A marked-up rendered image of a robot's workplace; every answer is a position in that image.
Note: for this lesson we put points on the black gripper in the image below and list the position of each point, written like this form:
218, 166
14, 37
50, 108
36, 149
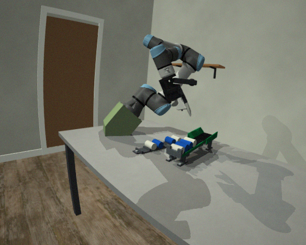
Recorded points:
173, 92

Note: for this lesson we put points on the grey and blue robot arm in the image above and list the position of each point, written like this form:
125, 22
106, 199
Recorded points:
163, 53

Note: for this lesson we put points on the blue plastic bar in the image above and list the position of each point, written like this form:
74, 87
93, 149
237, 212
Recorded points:
186, 146
170, 140
187, 142
158, 143

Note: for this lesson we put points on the white plastic bar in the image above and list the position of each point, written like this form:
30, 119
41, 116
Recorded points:
176, 138
175, 147
191, 140
150, 145

